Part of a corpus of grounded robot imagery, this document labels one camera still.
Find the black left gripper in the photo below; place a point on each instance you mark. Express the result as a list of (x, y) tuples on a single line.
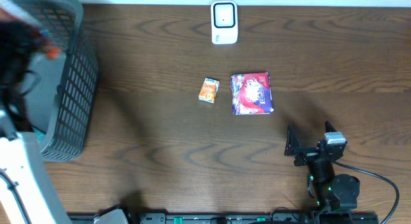
[(16, 59)]

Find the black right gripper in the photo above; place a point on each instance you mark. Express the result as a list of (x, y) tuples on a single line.
[(309, 154)]

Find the purple pink floral packet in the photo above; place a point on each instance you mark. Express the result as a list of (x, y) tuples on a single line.
[(251, 94)]

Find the orange tissue packet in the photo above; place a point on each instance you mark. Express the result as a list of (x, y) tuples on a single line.
[(209, 90)]

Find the orange red snack bar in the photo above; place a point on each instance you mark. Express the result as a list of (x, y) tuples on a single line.
[(11, 12)]

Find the mint green wipes packet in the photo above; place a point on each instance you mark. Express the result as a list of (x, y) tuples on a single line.
[(39, 134)]

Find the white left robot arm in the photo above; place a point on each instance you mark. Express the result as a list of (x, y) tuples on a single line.
[(27, 193)]

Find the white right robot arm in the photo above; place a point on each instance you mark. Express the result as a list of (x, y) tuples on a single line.
[(336, 195)]

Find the dark grey plastic basket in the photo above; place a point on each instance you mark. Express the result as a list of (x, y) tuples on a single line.
[(60, 92)]

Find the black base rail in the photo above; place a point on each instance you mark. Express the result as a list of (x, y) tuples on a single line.
[(118, 216)]

